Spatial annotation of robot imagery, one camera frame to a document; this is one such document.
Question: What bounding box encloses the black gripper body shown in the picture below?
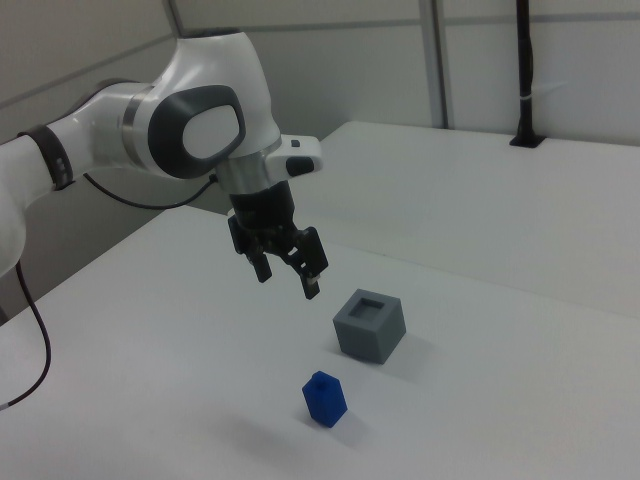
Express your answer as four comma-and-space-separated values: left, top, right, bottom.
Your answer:
226, 180, 298, 257

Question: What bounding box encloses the blue block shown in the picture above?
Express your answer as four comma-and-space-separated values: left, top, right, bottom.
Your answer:
301, 370, 349, 429

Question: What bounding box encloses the grey hollow cuboid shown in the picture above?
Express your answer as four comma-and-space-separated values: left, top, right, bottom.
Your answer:
332, 288, 407, 365

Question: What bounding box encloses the black pole with base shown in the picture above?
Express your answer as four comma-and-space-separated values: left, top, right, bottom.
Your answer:
508, 0, 547, 149

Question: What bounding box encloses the grey partition post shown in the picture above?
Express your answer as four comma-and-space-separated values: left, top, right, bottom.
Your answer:
423, 0, 457, 129
161, 0, 187, 40

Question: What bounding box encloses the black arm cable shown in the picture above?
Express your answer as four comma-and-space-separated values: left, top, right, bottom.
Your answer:
0, 169, 221, 414

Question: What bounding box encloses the white cable tie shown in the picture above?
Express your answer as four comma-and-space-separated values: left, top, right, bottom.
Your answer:
518, 82, 569, 102

